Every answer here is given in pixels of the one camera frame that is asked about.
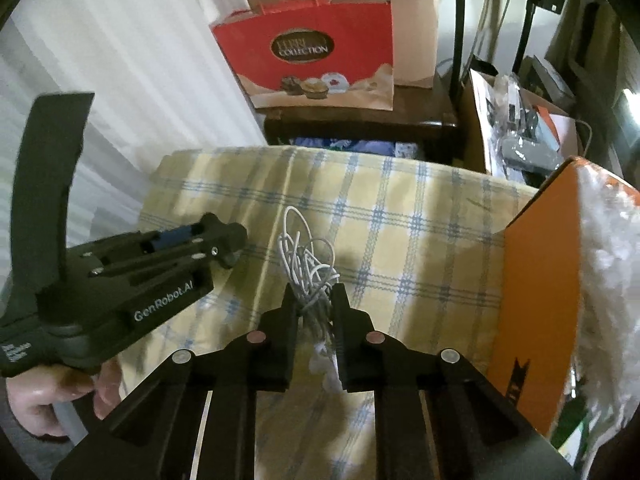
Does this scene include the cardboard box of clutter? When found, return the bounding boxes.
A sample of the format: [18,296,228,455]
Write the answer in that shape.
[462,67,592,179]

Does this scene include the white curtain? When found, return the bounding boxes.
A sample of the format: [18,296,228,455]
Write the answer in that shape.
[0,0,269,261]

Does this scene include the yellow plaid tablecloth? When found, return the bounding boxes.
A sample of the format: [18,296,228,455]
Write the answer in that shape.
[107,146,539,480]

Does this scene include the dark wooden side table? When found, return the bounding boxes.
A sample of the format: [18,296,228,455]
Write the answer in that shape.
[262,72,460,163]

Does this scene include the orange cardboard box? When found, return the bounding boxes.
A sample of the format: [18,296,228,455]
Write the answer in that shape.
[487,156,640,442]

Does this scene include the red paper gift bag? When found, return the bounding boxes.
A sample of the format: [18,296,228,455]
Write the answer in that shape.
[209,0,395,112]

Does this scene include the black speaker stand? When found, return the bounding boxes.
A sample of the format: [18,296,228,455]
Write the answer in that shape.
[447,0,469,111]
[512,2,539,79]

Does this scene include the white fluffy duster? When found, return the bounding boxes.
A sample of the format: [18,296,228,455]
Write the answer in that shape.
[565,162,640,480]

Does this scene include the white wired earphones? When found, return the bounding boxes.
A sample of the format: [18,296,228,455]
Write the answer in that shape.
[276,205,347,397]

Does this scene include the person's left hand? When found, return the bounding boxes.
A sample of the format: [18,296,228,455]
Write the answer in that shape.
[7,357,124,441]

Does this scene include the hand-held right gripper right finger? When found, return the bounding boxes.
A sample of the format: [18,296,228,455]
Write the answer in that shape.
[330,283,581,480]

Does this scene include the plain brown cardboard box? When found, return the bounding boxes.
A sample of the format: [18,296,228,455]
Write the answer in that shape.
[370,0,444,90]

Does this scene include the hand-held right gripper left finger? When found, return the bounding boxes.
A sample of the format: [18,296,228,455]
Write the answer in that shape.
[52,284,302,480]

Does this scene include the lit black device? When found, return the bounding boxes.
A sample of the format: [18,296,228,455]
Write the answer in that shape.
[612,87,640,161]

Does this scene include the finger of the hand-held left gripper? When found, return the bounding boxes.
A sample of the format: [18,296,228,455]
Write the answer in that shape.
[90,245,223,286]
[99,224,206,264]

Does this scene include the green yellow toothpaste box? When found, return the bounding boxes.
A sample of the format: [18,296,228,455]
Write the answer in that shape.
[550,400,589,456]

